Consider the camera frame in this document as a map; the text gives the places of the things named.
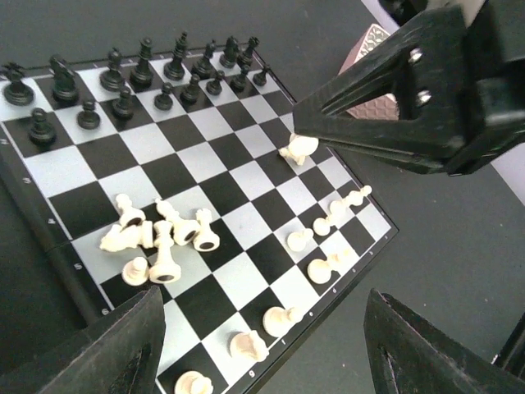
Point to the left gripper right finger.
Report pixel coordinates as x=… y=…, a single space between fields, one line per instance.
x=407 y=354

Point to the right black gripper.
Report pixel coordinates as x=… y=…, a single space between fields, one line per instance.
x=406 y=101

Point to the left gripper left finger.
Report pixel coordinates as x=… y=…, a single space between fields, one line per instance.
x=119 y=353

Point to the white chess pawn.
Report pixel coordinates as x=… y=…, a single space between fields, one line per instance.
x=135 y=272

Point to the white chess piece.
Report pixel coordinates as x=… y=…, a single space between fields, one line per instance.
x=319 y=270

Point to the white chess rook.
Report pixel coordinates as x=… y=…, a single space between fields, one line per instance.
x=299 y=147

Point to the black chess pawn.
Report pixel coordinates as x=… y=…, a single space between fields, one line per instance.
x=42 y=132

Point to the black chess rook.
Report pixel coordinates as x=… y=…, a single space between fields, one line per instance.
x=16 y=92

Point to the black and silver chessboard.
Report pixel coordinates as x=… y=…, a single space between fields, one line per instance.
x=220 y=153

